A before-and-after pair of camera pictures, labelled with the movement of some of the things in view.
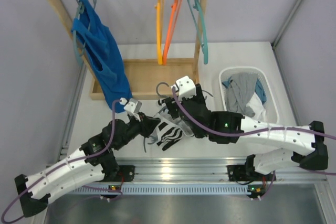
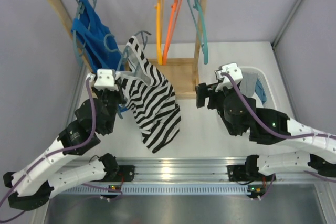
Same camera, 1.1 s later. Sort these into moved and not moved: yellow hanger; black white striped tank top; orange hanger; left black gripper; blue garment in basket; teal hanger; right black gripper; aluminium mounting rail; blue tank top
Moved: black white striped tank top; left black gripper; right black gripper
Not moved: orange hanger; aluminium mounting rail; blue garment in basket; teal hanger; blue tank top; yellow hanger
